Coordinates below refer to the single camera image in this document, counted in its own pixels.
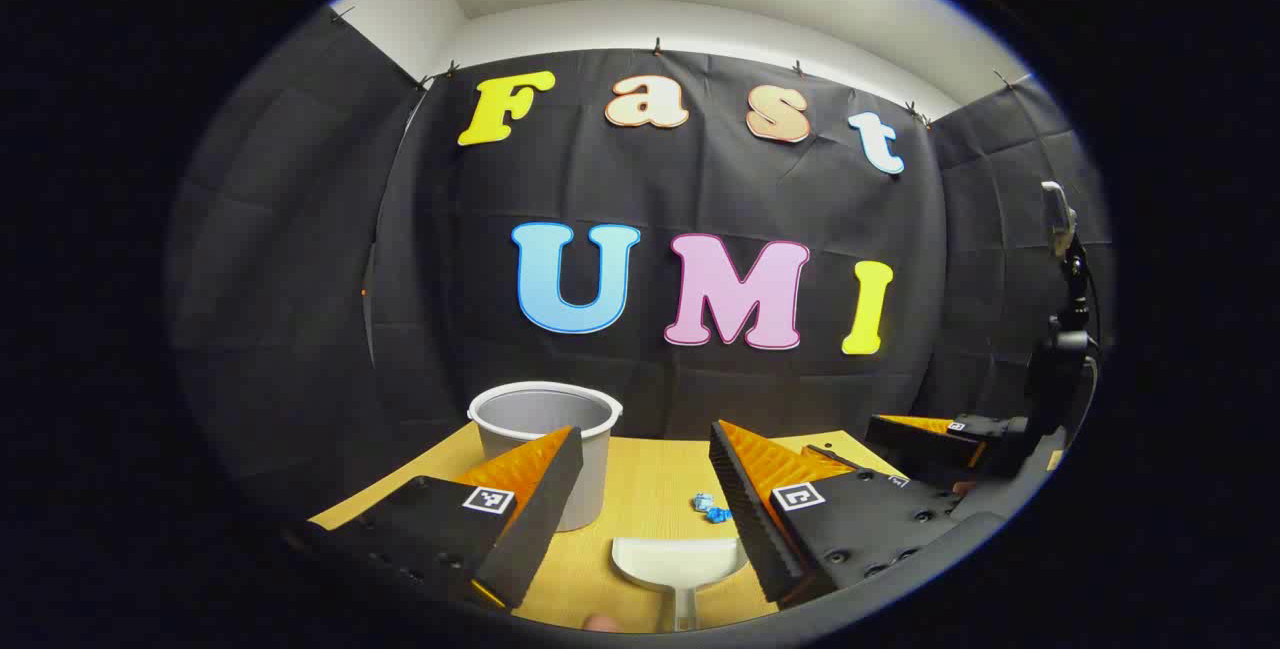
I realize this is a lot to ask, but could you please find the grey garbage bin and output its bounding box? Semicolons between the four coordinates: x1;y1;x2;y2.
467;381;624;533

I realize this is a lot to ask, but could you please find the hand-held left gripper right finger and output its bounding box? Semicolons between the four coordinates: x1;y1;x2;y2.
708;419;966;610

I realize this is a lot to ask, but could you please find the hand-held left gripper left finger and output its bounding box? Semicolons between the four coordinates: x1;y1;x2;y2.
285;425;585;612

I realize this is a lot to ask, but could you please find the grey dustpan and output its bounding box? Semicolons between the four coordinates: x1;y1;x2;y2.
610;536;749;633

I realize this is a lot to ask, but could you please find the wooden desktop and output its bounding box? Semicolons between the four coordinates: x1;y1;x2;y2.
305;419;961;635

